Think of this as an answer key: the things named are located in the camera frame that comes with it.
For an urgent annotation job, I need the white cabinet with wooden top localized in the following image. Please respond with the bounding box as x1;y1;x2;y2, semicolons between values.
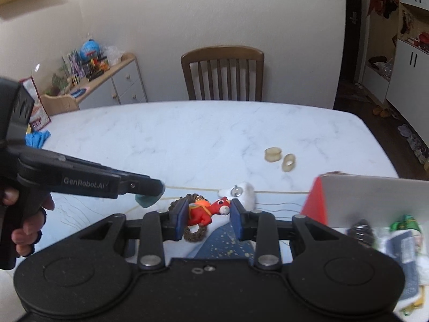
40;53;148;111

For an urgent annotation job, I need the white cabinet with black handles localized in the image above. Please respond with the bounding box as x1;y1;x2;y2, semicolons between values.
385;38;429;141

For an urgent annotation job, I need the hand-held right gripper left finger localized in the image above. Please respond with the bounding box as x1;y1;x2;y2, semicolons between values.
79;198;190;270

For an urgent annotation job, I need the dark door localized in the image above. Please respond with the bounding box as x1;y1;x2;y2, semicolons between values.
334;0;370;109

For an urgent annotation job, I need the dark brown wooden chair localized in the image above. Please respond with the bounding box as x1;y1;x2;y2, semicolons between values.
180;45;265;101

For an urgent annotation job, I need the row of white shoes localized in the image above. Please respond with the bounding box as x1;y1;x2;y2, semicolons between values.
397;124;429;166

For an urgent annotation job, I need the person's left hand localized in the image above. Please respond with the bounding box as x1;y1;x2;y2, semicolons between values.
0;188;56;257

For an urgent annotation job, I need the green and white cartoon plush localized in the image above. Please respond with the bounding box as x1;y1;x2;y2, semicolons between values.
389;214;428;317

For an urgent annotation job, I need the white cardboard box red outside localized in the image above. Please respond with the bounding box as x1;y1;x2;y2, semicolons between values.
300;172;429;314

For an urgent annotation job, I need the blue globe toy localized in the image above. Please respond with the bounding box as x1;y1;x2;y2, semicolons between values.
81;39;102;61

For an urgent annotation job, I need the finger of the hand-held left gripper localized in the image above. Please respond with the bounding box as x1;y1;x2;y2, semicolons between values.
116;170;165;197

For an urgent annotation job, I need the white fluffy keychain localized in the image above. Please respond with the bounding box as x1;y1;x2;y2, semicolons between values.
218;182;257;210

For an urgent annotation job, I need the blue cloth with gold specks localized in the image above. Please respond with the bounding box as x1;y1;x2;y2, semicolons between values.
188;225;256;259

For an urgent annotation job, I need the printed cardboard box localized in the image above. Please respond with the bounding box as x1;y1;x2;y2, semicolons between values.
19;76;52;132

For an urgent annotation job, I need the brown braided ring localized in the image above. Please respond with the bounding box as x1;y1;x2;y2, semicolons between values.
169;193;210;244

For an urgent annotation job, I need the red plush toy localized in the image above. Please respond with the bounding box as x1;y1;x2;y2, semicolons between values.
186;197;232;227

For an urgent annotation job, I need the blue packet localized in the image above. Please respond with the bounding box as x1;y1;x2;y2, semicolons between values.
380;230;420;304

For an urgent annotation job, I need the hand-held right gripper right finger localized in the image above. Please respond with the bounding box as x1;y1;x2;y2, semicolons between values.
230;198;339;270

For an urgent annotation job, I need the small teal toy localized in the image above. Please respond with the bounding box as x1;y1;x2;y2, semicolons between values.
134;183;166;208

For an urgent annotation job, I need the pile of small toys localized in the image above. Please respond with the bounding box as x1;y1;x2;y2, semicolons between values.
50;45;125;90

